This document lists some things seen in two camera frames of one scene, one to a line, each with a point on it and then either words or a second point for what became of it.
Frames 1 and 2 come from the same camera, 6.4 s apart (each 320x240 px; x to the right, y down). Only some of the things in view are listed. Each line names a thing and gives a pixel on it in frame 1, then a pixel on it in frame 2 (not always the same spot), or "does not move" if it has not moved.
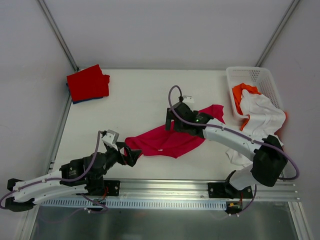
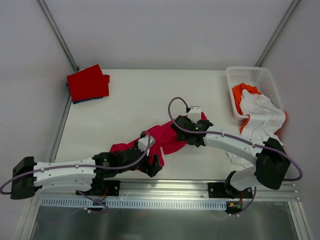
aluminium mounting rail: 198,188 does not move
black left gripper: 121,153 to 149,164
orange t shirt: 237,91 does not move
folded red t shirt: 89,83 does not move
